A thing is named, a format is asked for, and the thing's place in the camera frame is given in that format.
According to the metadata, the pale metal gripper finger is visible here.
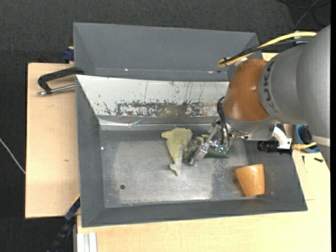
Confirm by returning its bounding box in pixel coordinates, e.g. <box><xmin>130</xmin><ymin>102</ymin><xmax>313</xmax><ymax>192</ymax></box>
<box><xmin>188</xmin><ymin>142</ymin><xmax>207</xmax><ymax>165</ymax></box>
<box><xmin>193</xmin><ymin>144</ymin><xmax>211</xmax><ymax>167</ymax></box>

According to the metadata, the dark green mottled soft toy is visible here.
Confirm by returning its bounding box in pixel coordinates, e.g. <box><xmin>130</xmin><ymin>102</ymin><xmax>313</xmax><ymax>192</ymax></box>
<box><xmin>182</xmin><ymin>136</ymin><xmax>229</xmax><ymax>164</ymax></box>

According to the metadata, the yellow-green soft toy animal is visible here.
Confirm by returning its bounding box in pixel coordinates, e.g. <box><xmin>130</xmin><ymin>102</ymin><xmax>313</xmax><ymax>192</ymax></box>
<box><xmin>161</xmin><ymin>127</ymin><xmax>194</xmax><ymax>177</ymax></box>

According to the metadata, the grey metal bin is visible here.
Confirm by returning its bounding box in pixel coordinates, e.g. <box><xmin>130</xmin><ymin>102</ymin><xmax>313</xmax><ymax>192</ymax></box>
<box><xmin>72</xmin><ymin>22</ymin><xmax>308</xmax><ymax>228</ymax></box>

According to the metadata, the orange cup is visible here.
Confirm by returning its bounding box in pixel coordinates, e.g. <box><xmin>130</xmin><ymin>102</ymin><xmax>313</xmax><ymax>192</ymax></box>
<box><xmin>234</xmin><ymin>163</ymin><xmax>266</xmax><ymax>197</ymax></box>

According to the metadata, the pale brown cardboard board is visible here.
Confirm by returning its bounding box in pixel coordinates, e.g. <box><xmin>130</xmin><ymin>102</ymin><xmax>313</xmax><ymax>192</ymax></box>
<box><xmin>25</xmin><ymin>61</ymin><xmax>82</xmax><ymax>219</ymax></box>

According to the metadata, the black cylinder on white bracket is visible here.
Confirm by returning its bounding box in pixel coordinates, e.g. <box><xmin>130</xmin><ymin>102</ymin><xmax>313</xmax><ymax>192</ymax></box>
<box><xmin>256</xmin><ymin>123</ymin><xmax>293</xmax><ymax>155</ymax></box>

